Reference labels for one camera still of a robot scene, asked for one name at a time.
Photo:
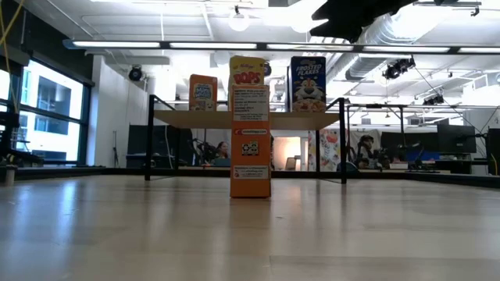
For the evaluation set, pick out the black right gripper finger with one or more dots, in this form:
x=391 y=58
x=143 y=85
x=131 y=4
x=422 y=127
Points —
x=343 y=17

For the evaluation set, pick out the blue Frosted Flakes cereal box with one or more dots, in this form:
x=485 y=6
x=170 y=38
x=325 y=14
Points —
x=308 y=86

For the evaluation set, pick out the orange Mini-Wheats cereal box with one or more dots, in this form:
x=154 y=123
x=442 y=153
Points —
x=203 y=93
x=250 y=156

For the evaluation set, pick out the black track light cluster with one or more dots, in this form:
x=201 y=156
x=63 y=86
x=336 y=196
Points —
x=398 y=68

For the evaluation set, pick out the white globe lamp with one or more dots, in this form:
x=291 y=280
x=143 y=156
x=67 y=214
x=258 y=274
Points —
x=239 y=21

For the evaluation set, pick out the colourful poster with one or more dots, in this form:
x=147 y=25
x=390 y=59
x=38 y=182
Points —
x=330 y=150

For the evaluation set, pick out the person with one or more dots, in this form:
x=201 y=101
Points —
x=367 y=150
x=222 y=150

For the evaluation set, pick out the black monitor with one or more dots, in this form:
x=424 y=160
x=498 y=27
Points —
x=414 y=141
x=455 y=138

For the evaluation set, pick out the black office desk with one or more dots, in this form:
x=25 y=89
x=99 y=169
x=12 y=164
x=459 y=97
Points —
x=449 y=166

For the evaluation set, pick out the black round spotlight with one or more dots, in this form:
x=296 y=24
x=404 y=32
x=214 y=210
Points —
x=135 y=73

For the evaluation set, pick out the black large screen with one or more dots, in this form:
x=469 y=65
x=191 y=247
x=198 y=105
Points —
x=160 y=146

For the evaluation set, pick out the LED light bar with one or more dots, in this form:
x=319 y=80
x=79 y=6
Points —
x=117 y=44

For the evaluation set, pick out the large window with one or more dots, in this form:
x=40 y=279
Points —
x=51 y=117

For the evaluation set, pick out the silver ventilation duct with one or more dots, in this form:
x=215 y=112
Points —
x=363 y=66

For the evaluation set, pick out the black metal rack frame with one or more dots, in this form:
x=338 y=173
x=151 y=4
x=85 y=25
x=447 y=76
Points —
x=375 y=105

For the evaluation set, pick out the black aluminium rig frame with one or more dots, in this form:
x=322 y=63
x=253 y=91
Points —
x=449 y=178

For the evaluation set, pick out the wooden shelf black metal frame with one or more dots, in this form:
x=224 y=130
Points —
x=187 y=119

